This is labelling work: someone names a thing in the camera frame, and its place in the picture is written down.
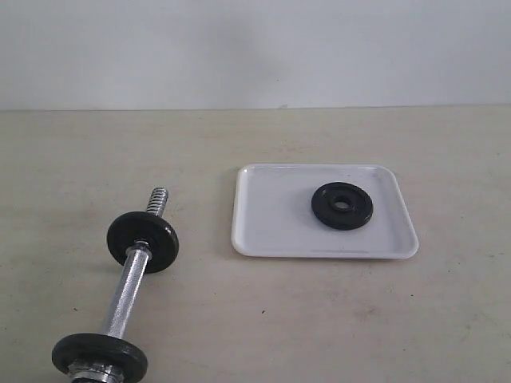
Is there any chrome dumbbell bar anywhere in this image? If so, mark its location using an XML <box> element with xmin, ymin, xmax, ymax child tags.
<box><xmin>66</xmin><ymin>187</ymin><xmax>169</xmax><ymax>382</ymax></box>

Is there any white plastic tray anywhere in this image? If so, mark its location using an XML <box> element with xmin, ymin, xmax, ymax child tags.
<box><xmin>232</xmin><ymin>164</ymin><xmax>418</xmax><ymax>259</ymax></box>

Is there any black weight plate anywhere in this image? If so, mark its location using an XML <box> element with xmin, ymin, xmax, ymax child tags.
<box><xmin>106</xmin><ymin>211</ymin><xmax>180</xmax><ymax>274</ymax></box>
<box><xmin>51</xmin><ymin>333</ymin><xmax>149</xmax><ymax>382</ymax></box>
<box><xmin>311</xmin><ymin>182</ymin><xmax>374</xmax><ymax>231</ymax></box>

